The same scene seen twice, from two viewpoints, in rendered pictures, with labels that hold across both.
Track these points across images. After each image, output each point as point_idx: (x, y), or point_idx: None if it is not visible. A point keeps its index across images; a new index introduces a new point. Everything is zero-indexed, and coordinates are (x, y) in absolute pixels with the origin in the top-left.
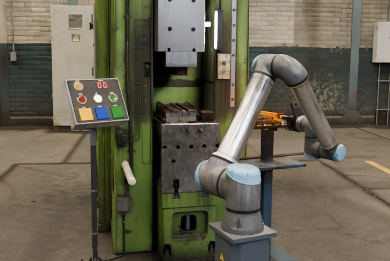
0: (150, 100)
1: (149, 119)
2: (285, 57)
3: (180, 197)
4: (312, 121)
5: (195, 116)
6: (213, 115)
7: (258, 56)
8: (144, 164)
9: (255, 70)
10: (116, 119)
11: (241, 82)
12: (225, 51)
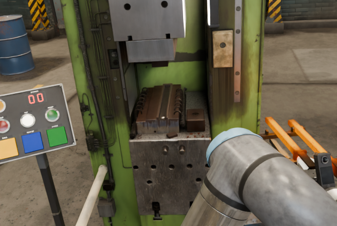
0: (122, 97)
1: (125, 120)
2: (279, 183)
3: (163, 219)
4: None
5: (178, 125)
6: (203, 123)
7: (220, 138)
8: (126, 168)
9: (207, 177)
10: (55, 148)
11: (251, 69)
12: (225, 27)
